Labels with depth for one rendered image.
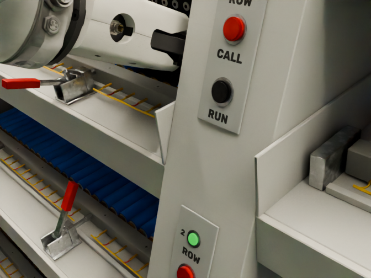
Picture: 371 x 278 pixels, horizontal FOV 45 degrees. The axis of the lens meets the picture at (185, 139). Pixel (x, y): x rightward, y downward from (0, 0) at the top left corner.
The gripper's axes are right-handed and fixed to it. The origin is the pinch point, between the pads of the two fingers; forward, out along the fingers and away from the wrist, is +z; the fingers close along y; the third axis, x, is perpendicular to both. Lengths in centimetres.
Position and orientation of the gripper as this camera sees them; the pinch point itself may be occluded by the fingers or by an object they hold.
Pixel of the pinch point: (184, 54)
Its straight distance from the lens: 44.2
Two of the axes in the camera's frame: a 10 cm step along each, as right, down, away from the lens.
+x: -2.3, 9.7, 1.2
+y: -7.5, -2.5, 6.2
